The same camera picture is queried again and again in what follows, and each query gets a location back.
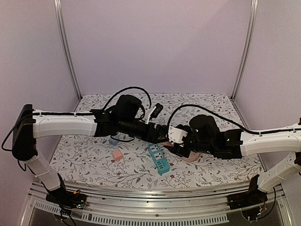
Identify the right aluminium frame post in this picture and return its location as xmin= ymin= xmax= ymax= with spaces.
xmin=230 ymin=0 xmax=258 ymax=102

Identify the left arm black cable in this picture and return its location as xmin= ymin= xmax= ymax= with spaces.
xmin=103 ymin=86 xmax=152 ymax=113

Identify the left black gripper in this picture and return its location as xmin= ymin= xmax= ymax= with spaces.
xmin=119 ymin=118 xmax=166 ymax=145

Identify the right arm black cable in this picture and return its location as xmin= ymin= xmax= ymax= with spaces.
xmin=166 ymin=104 xmax=250 ymax=136

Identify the small pink charger plug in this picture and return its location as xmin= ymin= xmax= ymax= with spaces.
xmin=112 ymin=150 xmax=123 ymax=161

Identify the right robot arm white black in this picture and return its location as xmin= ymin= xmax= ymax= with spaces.
xmin=167 ymin=115 xmax=301 ymax=205

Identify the pink cube socket adapter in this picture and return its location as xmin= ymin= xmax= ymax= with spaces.
xmin=161 ymin=141 xmax=174 ymax=148

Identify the teal power strip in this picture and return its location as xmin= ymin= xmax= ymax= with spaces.
xmin=148 ymin=144 xmax=170 ymax=176

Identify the floral table mat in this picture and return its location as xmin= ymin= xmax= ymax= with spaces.
xmin=50 ymin=93 xmax=263 ymax=190

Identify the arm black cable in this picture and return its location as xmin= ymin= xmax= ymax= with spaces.
xmin=166 ymin=104 xmax=250 ymax=136
xmin=103 ymin=86 xmax=152 ymax=113

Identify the small blue charger plug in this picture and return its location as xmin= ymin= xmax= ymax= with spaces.
xmin=108 ymin=138 xmax=119 ymax=145

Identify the aluminium front rail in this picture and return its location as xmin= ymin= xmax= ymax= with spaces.
xmin=21 ymin=182 xmax=293 ymax=226

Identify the left aluminium frame post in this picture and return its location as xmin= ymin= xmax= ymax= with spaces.
xmin=54 ymin=0 xmax=82 ymax=100

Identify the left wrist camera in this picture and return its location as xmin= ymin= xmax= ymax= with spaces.
xmin=143 ymin=103 xmax=163 ymax=124

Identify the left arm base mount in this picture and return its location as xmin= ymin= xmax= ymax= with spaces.
xmin=43 ymin=179 xmax=87 ymax=209

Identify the aluminium frame post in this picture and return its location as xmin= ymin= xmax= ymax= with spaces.
xmin=54 ymin=0 xmax=82 ymax=100
xmin=230 ymin=0 xmax=258 ymax=102

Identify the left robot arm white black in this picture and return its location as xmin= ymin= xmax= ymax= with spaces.
xmin=7 ymin=95 xmax=168 ymax=204

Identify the pink round power strip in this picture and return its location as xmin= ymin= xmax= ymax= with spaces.
xmin=182 ymin=152 xmax=199 ymax=162

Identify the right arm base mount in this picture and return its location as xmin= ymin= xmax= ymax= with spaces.
xmin=227 ymin=175 xmax=268 ymax=221

